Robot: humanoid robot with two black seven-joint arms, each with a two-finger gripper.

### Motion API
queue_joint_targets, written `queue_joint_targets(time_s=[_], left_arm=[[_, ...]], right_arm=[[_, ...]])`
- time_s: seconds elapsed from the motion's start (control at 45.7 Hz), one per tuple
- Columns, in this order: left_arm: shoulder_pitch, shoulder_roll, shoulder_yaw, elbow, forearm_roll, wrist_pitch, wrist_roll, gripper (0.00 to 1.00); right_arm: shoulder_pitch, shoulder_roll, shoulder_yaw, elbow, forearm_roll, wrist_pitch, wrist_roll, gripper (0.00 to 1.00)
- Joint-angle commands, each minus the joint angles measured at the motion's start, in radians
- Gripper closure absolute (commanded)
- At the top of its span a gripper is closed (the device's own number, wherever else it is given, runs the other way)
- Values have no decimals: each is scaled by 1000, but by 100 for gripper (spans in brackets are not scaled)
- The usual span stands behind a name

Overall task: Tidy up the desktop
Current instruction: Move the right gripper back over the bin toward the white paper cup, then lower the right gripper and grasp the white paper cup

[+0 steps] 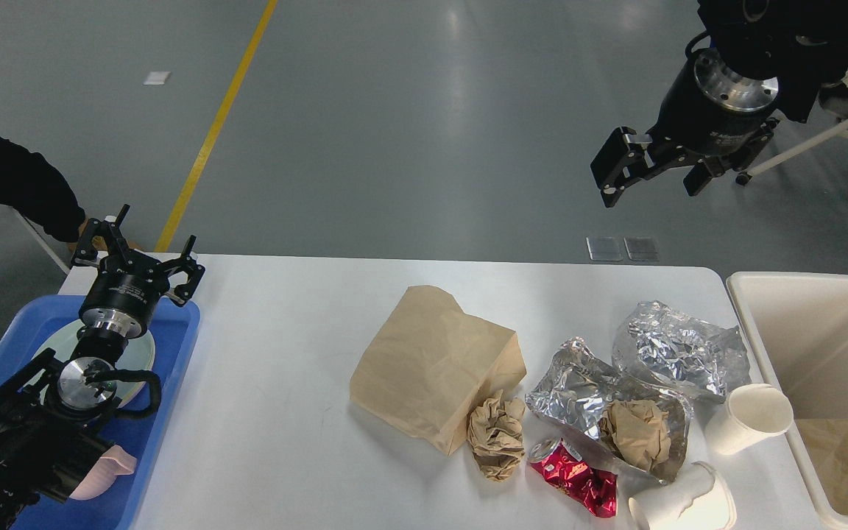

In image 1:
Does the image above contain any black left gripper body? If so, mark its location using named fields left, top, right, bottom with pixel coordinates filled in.
left=79, top=272, right=169, bottom=339

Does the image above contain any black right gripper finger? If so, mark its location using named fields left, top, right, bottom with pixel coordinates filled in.
left=683, top=121, right=777, bottom=196
left=591, top=127, right=703, bottom=208

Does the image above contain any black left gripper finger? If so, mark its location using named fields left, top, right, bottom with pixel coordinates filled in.
left=152, top=235, right=205, bottom=306
left=71, top=204, right=137, bottom=274

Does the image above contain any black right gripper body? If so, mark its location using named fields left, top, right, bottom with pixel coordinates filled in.
left=649, top=49, right=780, bottom=155

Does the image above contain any pink mug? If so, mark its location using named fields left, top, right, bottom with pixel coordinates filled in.
left=68, top=444, right=138, bottom=501

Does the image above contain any white paper cup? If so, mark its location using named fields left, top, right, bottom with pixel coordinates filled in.
left=704, top=384, right=794, bottom=455
left=627, top=461, right=738, bottom=529

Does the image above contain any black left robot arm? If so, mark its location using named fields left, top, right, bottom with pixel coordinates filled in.
left=0, top=205, right=205, bottom=529

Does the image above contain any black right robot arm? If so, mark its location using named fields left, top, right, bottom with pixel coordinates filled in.
left=591, top=1, right=848, bottom=208

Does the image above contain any tan boot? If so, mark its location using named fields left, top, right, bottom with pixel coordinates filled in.
left=67, top=220, right=144, bottom=258

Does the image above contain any right clear floor plate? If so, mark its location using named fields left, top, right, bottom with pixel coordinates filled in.
left=623, top=237, right=660, bottom=262

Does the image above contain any clear floor plate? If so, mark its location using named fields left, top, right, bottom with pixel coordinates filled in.
left=586, top=237, right=625, bottom=262
left=623, top=237, right=660, bottom=262

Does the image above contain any left clear floor plate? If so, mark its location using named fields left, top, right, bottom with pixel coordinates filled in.
left=586, top=237, right=625, bottom=262

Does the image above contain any person in black left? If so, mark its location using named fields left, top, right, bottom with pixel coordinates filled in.
left=0, top=137, right=85, bottom=244

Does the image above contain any white floor tag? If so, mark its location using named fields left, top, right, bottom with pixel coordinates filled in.
left=144, top=71, right=172, bottom=86

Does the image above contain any rear silver foil wrapper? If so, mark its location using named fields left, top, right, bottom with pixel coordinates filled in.
left=612, top=300, right=752, bottom=403

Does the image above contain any beige plastic bin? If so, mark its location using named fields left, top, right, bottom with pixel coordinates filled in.
left=727, top=272, right=848, bottom=529

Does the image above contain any large brown paper bag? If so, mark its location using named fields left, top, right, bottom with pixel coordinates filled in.
left=349, top=285, right=527, bottom=455

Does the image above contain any silver foil bag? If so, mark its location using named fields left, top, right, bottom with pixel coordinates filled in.
left=524, top=336, right=693, bottom=485

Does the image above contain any crumpled paper in foil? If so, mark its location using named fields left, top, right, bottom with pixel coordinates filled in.
left=598, top=400, right=672, bottom=472

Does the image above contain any crumpled brown paper ball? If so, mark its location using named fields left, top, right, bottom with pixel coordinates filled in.
left=467, top=390, right=526, bottom=483

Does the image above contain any crushed red can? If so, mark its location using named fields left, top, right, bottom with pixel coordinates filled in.
left=527, top=437, right=618, bottom=519

